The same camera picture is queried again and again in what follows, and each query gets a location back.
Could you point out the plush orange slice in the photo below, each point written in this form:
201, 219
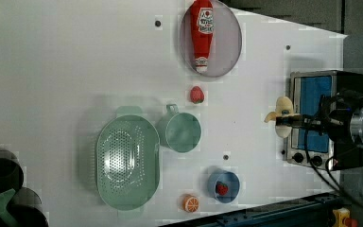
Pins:
190, 204

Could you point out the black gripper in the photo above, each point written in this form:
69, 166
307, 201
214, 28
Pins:
333, 118

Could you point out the green perforated colander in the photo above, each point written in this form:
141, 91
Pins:
127, 160

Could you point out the red plush ketchup bottle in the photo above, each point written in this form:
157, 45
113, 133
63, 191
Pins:
202, 29

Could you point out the plush strawberry on table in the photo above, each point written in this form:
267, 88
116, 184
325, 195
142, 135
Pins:
196, 95

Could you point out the yellow plush banana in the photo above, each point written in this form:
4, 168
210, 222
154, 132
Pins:
284, 108

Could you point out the grey round plate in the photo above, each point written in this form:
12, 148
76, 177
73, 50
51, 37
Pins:
225, 47

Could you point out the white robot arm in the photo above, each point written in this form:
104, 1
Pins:
316, 163

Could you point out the plush strawberry in bowl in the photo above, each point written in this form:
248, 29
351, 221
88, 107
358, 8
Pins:
221, 188

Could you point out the green mug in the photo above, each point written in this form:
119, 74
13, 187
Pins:
180, 132

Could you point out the black toaster oven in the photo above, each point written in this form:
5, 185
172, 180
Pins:
306, 88

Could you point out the blue bowl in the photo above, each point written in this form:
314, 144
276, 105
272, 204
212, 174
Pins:
227, 177

